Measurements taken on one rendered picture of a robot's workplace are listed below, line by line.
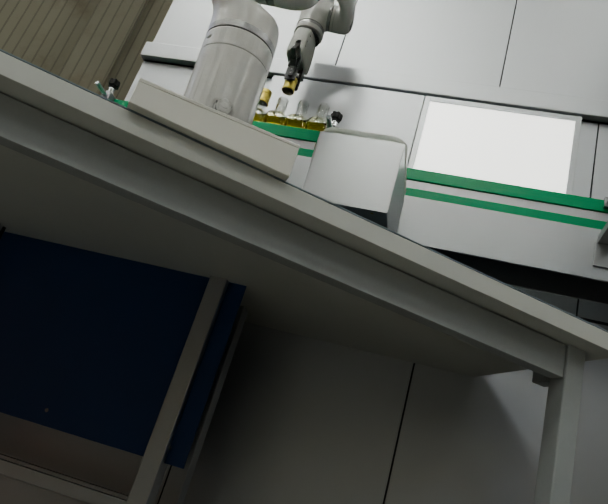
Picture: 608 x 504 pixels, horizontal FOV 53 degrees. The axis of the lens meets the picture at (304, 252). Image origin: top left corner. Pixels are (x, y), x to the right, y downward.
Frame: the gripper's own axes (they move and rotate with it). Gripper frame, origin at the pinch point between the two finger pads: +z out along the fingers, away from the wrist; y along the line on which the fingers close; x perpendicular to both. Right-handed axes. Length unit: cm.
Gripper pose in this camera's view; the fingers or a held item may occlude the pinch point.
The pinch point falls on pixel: (292, 79)
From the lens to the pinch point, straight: 178.3
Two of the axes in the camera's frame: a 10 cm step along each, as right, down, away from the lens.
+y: -1.5, -4.3, -8.9
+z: -2.7, 8.8, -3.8
